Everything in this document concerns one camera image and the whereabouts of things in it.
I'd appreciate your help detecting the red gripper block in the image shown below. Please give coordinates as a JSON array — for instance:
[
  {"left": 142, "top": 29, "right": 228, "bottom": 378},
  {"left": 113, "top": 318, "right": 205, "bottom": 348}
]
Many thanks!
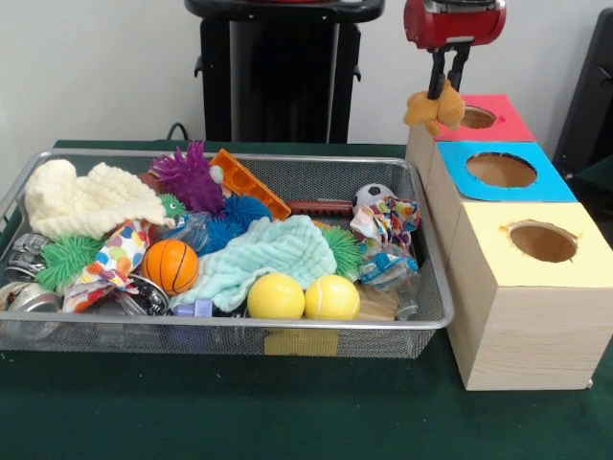
[{"left": 403, "top": 0, "right": 508, "bottom": 101}]

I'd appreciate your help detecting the orange-brown plush toy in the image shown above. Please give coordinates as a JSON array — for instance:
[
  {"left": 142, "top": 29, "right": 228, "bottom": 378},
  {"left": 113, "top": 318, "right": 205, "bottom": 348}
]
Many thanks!
[{"left": 403, "top": 79, "right": 466, "bottom": 138}]

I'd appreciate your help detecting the colourful polka dot cloth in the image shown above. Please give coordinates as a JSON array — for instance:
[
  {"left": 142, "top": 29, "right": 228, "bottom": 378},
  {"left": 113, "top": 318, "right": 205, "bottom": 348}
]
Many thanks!
[
  {"left": 60, "top": 219, "right": 149, "bottom": 313},
  {"left": 349, "top": 195, "right": 422, "bottom": 251}
]

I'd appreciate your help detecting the purple spiky toy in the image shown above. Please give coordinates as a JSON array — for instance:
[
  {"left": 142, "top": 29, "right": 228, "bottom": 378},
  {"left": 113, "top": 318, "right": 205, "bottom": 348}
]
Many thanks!
[{"left": 150, "top": 140, "right": 226, "bottom": 215}]

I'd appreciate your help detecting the cream knitted cloth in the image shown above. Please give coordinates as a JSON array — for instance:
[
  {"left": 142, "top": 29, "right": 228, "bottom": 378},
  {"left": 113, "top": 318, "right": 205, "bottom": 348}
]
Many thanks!
[{"left": 22, "top": 158, "right": 169, "bottom": 241}]

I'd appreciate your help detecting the wooden box with three holes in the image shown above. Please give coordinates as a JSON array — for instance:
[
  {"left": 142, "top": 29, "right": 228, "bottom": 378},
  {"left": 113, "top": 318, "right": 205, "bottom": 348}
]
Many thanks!
[{"left": 405, "top": 92, "right": 613, "bottom": 392}]

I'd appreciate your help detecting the shallow mesh bin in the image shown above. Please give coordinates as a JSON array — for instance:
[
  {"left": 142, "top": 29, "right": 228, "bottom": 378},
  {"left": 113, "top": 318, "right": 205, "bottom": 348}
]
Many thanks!
[{"left": 0, "top": 149, "right": 455, "bottom": 358}]

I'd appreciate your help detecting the small soccer ball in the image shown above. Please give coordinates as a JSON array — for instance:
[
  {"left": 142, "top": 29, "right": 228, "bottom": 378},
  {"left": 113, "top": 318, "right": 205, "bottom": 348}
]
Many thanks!
[{"left": 352, "top": 183, "right": 397, "bottom": 212}]

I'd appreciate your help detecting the black upright panel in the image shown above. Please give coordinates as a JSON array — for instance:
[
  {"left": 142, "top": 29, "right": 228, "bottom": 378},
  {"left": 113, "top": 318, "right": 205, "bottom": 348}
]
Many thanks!
[{"left": 553, "top": 7, "right": 613, "bottom": 169}]

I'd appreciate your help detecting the dark green cloth side table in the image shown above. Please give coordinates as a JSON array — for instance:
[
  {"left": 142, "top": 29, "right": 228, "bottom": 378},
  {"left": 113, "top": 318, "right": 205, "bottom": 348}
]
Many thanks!
[{"left": 572, "top": 155, "right": 613, "bottom": 207}]

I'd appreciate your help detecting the orange toy brick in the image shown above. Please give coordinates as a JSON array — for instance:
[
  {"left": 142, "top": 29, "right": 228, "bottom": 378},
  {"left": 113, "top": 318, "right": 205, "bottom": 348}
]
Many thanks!
[{"left": 209, "top": 148, "right": 292, "bottom": 220}]

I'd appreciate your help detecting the mint green cloth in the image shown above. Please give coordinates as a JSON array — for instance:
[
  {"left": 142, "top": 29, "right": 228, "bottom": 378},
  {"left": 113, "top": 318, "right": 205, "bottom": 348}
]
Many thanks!
[{"left": 170, "top": 215, "right": 339, "bottom": 311}]

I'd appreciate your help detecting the yellow tennis ball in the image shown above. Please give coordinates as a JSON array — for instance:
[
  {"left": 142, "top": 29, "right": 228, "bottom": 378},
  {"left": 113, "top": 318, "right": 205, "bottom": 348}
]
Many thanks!
[{"left": 304, "top": 274, "right": 361, "bottom": 321}]

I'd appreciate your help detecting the smooth yellow ball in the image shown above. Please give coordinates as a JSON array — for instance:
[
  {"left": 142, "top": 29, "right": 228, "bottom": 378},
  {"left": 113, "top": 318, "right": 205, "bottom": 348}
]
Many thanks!
[{"left": 246, "top": 272, "right": 307, "bottom": 320}]

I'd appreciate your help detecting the orange toy basketball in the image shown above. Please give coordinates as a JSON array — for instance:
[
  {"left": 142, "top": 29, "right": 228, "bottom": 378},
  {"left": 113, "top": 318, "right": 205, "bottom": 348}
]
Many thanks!
[{"left": 142, "top": 239, "right": 200, "bottom": 296}]

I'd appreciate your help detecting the dark green tablecloth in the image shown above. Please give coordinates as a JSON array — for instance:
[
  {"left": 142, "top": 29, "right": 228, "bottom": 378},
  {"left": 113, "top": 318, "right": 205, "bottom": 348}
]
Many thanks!
[{"left": 0, "top": 138, "right": 613, "bottom": 460}]

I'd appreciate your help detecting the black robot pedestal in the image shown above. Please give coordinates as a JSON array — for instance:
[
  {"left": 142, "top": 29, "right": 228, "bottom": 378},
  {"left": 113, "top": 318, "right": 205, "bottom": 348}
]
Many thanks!
[{"left": 184, "top": 0, "right": 387, "bottom": 144}]

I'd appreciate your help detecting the black cable loop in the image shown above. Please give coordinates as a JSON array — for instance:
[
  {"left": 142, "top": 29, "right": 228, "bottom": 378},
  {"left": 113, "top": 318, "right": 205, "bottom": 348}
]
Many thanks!
[{"left": 165, "top": 122, "right": 193, "bottom": 143}]

